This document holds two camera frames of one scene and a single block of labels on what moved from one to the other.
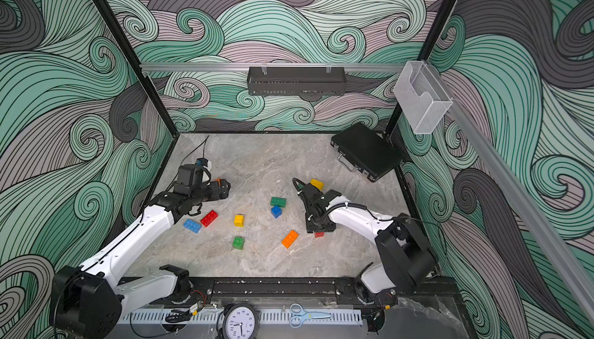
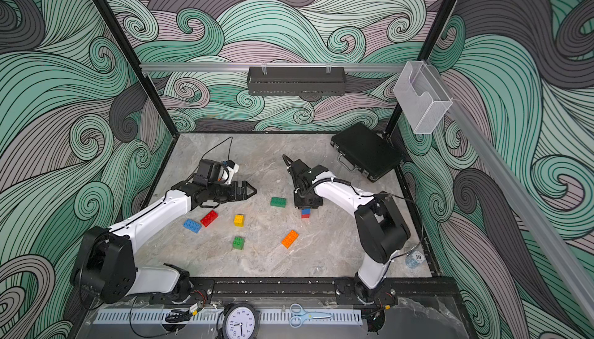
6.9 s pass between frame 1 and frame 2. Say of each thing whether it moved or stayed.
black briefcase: stayed
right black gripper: moved
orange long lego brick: stayed
